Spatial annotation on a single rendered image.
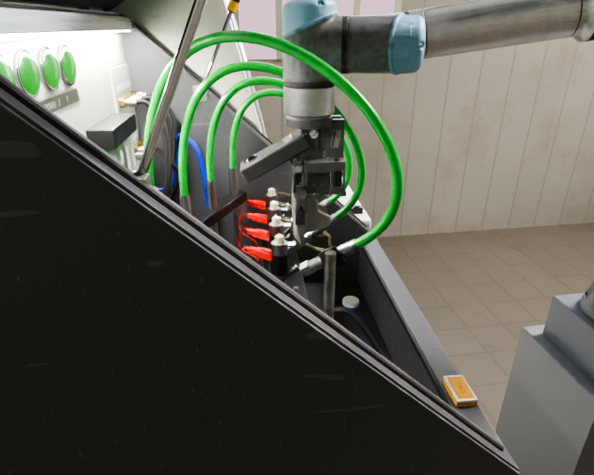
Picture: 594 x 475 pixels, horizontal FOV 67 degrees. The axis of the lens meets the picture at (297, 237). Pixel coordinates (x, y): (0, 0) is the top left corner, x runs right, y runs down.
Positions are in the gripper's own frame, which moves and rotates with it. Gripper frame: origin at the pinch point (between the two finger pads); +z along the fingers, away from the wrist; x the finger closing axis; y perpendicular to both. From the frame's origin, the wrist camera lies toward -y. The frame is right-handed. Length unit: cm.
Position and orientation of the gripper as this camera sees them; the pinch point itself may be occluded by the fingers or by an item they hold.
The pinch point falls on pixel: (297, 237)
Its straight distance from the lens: 75.7
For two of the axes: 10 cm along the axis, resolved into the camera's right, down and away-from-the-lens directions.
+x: -1.0, -4.2, 9.0
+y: 9.9, -0.6, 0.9
